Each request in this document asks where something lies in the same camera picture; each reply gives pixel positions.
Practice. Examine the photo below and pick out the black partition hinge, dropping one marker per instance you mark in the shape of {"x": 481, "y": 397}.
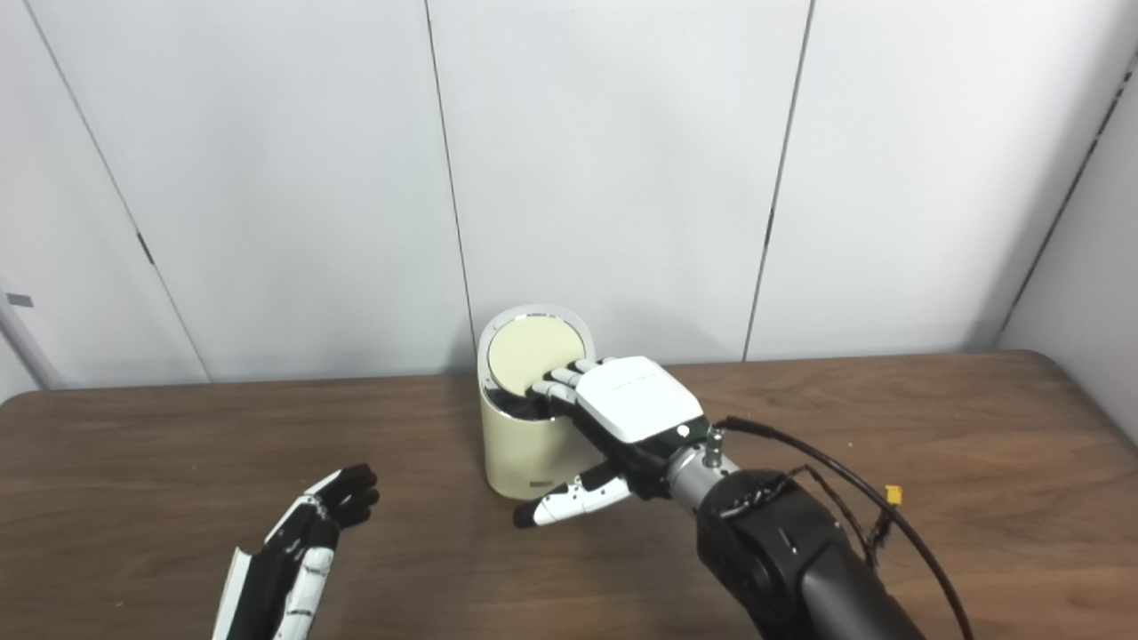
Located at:
{"x": 145, "y": 249}

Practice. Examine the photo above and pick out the cream-colored bin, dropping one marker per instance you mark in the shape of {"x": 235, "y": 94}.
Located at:
{"x": 524, "y": 453}

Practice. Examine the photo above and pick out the black bin liner bag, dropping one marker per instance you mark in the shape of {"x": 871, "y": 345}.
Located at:
{"x": 516, "y": 406}

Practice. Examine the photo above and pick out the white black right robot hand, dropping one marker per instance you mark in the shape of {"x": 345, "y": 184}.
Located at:
{"x": 636, "y": 400}

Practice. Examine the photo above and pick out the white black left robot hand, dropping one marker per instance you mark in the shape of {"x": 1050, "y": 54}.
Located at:
{"x": 284, "y": 569}

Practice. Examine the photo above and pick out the small grey tag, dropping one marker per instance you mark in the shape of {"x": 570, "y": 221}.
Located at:
{"x": 20, "y": 300}

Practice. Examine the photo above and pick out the round cream bin lid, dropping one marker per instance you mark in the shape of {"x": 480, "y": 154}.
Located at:
{"x": 529, "y": 351}

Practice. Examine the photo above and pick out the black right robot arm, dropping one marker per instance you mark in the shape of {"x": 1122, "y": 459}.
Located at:
{"x": 791, "y": 560}

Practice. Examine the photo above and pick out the white partition post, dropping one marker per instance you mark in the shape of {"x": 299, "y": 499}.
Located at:
{"x": 22, "y": 347}

